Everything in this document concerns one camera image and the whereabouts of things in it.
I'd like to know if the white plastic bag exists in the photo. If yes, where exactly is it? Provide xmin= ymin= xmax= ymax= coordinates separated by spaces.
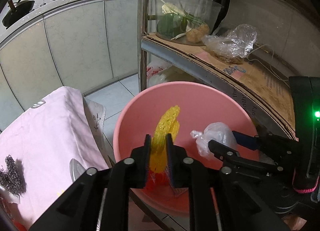
xmin=190 ymin=122 xmax=237 ymax=160

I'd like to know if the white bag under shelf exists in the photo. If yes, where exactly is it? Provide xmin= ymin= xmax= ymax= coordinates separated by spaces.
xmin=146 ymin=58 xmax=172 ymax=87

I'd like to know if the clear plastic bag shelf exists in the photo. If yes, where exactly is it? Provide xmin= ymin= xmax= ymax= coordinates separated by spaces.
xmin=202 ymin=24 xmax=258 ymax=64

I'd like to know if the pink plastic basin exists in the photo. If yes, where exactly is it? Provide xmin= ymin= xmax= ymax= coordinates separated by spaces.
xmin=113 ymin=81 xmax=261 ymax=218

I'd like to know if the black wok left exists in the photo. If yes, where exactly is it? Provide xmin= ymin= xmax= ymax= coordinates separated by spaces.
xmin=2 ymin=0 xmax=35 ymax=29

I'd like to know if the metal shelf rack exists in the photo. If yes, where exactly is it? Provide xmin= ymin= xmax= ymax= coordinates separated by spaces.
xmin=137 ymin=0 xmax=298 ymax=142

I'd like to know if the pink floral tablecloth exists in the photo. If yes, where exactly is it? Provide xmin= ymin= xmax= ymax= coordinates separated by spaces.
xmin=1 ymin=87 xmax=109 ymax=229

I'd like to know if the steel wool scrubber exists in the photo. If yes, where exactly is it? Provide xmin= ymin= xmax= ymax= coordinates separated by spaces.
xmin=1 ymin=155 xmax=25 ymax=196

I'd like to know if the yellow foam net front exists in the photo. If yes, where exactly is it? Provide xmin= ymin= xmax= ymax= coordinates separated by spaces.
xmin=149 ymin=106 xmax=180 ymax=174

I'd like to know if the clear vegetable container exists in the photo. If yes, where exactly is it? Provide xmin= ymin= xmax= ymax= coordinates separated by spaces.
xmin=155 ymin=0 xmax=222 ymax=46

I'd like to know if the cardboard shelf liner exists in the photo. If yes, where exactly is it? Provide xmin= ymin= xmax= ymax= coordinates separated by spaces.
xmin=143 ymin=32 xmax=297 ymax=139

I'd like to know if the white kitchen cabinet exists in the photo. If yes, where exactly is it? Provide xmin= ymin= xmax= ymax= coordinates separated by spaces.
xmin=1 ymin=0 xmax=138 ymax=129

